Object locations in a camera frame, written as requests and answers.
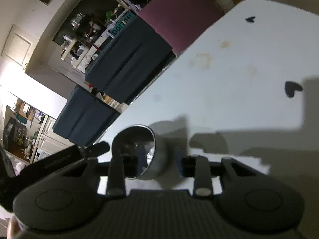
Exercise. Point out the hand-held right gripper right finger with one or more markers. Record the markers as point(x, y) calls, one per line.
point(179, 164)

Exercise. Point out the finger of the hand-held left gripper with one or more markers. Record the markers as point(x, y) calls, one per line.
point(59, 160)

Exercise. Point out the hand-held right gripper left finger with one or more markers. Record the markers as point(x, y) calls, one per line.
point(116, 174)

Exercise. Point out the round steel bowl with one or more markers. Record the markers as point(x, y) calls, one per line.
point(160, 154)

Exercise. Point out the person's left hand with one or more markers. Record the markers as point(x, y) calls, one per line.
point(13, 230)

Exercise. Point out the white lower kitchen cabinet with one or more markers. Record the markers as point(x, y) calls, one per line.
point(49, 142)

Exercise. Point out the dark blue chair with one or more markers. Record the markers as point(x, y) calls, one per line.
point(84, 119)
point(129, 62)

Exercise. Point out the white storage shelf rack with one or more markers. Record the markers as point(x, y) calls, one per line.
point(68, 48)

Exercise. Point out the white overhead cabinet door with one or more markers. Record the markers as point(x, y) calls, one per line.
point(17, 44)

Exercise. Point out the teal sign plate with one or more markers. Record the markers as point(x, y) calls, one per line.
point(119, 26)

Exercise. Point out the maroon chair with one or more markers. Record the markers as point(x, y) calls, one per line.
point(179, 12)

